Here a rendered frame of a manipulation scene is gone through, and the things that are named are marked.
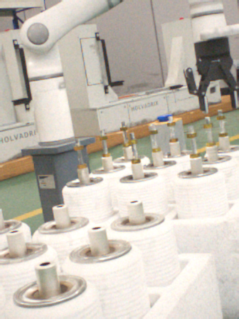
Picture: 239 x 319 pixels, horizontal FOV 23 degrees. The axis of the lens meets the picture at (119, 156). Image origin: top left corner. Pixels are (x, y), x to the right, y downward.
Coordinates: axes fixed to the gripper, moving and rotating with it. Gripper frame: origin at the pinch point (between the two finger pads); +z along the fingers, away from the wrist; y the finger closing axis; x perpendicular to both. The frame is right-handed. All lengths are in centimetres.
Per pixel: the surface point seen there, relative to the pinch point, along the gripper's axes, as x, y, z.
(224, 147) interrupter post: 1.0, 0.8, 9.2
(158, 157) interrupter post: 3.6, 16.6, 8.2
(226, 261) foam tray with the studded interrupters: 28.4, 14.5, 24.3
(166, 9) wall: -578, -185, -75
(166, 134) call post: -21.7, 6.4, 7.0
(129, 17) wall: -626, -151, -77
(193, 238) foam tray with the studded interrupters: 25.2, 18.8, 20.0
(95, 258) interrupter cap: 56, 41, 10
